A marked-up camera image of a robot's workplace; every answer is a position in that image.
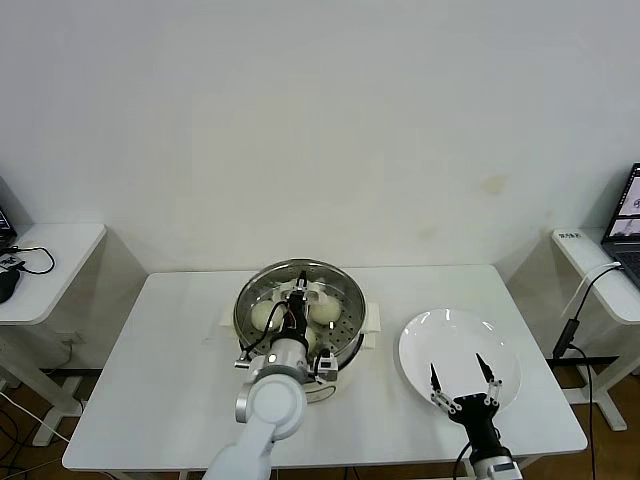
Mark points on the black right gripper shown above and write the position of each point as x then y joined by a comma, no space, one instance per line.
475,420

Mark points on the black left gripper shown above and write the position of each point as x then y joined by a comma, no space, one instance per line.
295,322

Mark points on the white steamed baozi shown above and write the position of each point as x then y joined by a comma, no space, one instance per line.
261,316
312,341
326,312

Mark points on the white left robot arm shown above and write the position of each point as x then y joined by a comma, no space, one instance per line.
272,405

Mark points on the stainless steel steamer basket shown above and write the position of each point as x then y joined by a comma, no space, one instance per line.
356,341

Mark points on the white round plate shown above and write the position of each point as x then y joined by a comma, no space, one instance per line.
450,340

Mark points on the white electric cooker pot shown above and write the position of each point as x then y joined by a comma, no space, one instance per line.
374,322

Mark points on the white side table with label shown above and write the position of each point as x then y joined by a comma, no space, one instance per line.
620,305

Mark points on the white side table with mouse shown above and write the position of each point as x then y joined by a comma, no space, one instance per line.
60,260

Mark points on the black computer mouse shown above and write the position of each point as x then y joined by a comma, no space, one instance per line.
7,287

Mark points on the small device with QR code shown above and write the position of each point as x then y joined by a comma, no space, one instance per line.
7,262

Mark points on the black laptop beside mouse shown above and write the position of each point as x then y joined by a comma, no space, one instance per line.
5,220

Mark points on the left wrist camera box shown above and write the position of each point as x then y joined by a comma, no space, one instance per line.
326,367

